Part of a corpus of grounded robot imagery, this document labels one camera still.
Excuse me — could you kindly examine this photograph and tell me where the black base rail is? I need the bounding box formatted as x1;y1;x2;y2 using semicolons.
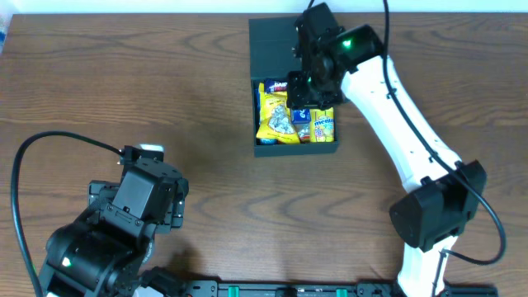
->
177;280;496;297

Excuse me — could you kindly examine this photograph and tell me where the yellow candy bottle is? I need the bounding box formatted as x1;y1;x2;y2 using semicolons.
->
309;108;335;143

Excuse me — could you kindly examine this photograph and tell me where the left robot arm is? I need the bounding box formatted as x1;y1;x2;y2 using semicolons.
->
39;178;189;296

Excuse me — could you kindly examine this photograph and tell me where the yellow snack bag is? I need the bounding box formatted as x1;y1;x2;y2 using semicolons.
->
256;82;300;144

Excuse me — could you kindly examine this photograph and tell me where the blue Eclipse mint box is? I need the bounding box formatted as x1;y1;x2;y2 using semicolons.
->
290;109;311;125

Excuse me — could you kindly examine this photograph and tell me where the blue Oreo cookie pack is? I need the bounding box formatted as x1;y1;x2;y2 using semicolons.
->
259;139;278;145

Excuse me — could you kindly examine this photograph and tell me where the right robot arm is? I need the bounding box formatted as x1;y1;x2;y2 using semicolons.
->
288;24;497;296

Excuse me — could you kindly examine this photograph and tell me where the dark green box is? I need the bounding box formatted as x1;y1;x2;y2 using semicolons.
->
248;16;339;158

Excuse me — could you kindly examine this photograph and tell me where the green Haribo gummy bag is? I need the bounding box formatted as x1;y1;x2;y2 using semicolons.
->
295;123;311;144

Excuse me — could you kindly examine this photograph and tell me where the Dairy Milk chocolate bar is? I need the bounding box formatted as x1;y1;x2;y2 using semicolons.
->
264;78;288;93

